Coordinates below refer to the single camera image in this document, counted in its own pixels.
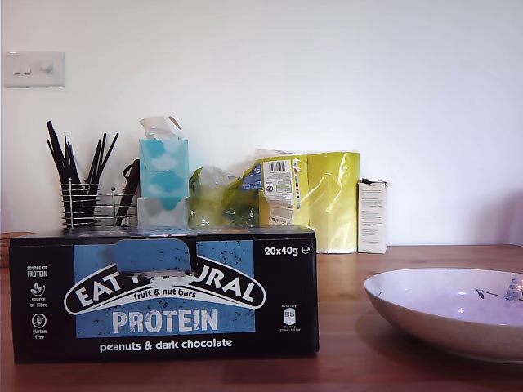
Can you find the yellow wrapped paper roll pack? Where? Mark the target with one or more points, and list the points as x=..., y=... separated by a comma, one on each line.
x=335, y=204

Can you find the white floral ceramic bowl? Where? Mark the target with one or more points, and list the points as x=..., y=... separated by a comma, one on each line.
x=441, y=310

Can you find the white wall light switch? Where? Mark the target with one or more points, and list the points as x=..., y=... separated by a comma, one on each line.
x=34, y=77

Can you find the black chopstick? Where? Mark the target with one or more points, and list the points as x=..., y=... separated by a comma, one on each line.
x=107, y=157
x=99, y=154
x=68, y=154
x=93, y=161
x=55, y=159
x=61, y=151

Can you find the white printed carton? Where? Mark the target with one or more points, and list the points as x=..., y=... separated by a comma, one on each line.
x=372, y=216

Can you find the white tissue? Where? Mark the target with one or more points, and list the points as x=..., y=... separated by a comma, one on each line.
x=157, y=126

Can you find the grey cloud tissue box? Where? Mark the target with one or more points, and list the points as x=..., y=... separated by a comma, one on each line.
x=157, y=214

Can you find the clear green plastic bag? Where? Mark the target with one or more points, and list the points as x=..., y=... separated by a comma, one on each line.
x=208, y=196

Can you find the black snackbar carton box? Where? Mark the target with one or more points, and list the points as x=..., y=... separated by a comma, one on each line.
x=163, y=326

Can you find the blue cloud tissue box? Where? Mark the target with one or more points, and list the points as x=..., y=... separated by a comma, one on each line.
x=163, y=171

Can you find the yellow labelled plastic bag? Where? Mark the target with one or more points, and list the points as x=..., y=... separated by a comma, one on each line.
x=278, y=183

